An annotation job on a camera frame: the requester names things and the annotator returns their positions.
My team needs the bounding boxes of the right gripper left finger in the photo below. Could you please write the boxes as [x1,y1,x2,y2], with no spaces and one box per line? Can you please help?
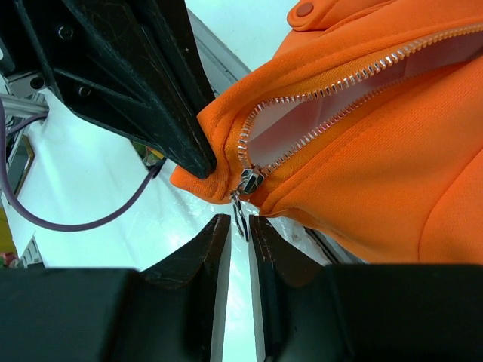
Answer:
[1,214,231,361]

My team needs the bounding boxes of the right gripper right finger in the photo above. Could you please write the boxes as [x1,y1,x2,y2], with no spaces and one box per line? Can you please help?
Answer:
[249,216,482,361]

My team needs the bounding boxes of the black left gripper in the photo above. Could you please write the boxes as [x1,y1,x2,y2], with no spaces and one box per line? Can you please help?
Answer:
[1,1,216,179]

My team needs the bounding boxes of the orange zip jacket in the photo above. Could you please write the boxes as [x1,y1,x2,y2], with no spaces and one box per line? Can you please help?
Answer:
[171,1,482,264]

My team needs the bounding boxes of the aluminium table frame rail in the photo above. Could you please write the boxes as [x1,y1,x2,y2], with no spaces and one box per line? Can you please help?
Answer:
[188,10,251,97]

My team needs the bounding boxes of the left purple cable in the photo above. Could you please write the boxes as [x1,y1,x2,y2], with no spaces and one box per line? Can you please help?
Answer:
[0,97,163,232]

